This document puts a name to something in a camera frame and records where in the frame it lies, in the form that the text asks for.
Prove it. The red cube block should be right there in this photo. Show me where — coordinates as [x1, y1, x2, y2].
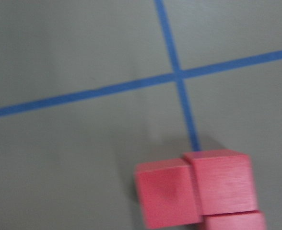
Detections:
[134, 158, 202, 229]
[197, 210, 267, 230]
[184, 149, 258, 216]

